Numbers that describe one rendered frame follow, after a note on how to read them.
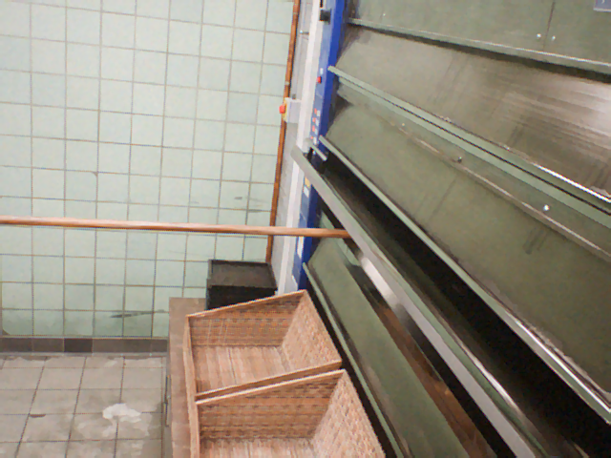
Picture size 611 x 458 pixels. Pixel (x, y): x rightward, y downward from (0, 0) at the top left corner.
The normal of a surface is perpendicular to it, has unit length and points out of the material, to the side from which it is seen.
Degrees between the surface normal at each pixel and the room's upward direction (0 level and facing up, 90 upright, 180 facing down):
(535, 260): 68
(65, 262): 90
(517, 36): 90
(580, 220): 90
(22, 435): 0
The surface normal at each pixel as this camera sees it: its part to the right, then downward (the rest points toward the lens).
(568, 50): -0.97, -0.07
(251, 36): 0.20, 0.33
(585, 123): -0.87, -0.38
